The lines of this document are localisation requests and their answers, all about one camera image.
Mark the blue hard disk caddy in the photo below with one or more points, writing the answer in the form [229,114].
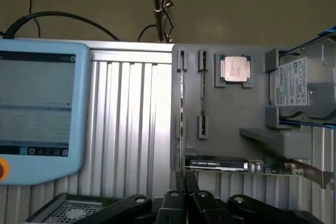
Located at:
[326,32]

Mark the silver hard disk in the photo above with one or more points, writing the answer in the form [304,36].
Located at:
[302,82]

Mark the grey parts rack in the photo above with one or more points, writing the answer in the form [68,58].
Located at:
[231,108]

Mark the open PC case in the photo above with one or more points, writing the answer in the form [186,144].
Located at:
[73,211]

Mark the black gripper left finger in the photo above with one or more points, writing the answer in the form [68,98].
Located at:
[170,208]

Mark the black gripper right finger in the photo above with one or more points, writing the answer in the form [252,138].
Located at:
[207,208]

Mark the green graphics card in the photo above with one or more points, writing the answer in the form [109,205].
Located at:
[215,165]

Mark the light blue teach pendant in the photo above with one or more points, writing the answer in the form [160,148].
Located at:
[39,90]

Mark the silver CPU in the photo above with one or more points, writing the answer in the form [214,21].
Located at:
[235,69]

